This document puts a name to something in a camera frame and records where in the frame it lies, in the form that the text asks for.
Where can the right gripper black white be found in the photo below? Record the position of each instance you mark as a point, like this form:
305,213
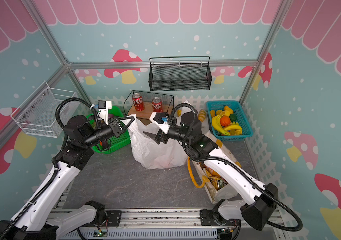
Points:
161,135

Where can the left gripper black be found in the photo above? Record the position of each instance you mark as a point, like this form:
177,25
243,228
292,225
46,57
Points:
116,126

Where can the white plastic grocery bag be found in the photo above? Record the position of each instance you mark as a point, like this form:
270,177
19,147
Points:
151,155

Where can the yellow snack bag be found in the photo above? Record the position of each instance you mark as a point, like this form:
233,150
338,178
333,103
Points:
215,179

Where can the canvas tote bag yellow handles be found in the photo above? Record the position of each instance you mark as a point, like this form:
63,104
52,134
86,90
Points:
214,196

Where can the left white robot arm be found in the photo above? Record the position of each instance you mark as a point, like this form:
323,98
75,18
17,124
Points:
31,223

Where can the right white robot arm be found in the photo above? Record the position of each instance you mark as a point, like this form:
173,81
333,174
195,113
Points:
258,199

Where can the green plastic basket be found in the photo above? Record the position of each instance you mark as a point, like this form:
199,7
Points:
114,143

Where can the red cola can left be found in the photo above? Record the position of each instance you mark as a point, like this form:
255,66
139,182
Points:
138,102

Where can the red cola can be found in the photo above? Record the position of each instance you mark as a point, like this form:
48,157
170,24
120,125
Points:
138,102
157,106

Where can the red cola can right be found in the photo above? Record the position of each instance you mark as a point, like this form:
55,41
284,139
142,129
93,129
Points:
157,106

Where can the small striped croissant right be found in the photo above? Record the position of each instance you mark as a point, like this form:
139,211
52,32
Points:
201,115

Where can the yellow banana bunch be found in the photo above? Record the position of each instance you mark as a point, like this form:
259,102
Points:
234,129

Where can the orange fruit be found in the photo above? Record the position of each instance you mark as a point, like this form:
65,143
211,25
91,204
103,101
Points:
225,121

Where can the teal plastic basket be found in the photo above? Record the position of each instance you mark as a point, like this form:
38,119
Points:
233,110

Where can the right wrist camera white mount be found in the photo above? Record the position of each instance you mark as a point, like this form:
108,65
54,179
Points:
161,120

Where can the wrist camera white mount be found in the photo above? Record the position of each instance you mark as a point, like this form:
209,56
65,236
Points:
161,120
103,108

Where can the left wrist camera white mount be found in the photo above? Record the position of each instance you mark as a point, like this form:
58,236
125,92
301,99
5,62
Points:
103,108

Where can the black wire two-tier shelf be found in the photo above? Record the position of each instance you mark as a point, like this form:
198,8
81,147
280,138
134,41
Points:
143,116

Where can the black mesh wall basket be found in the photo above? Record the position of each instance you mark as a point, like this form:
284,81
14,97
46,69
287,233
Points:
190,73

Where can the white wire wall basket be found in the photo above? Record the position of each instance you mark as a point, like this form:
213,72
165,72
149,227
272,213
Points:
36,115

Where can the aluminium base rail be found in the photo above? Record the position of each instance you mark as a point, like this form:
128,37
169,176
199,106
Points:
171,224

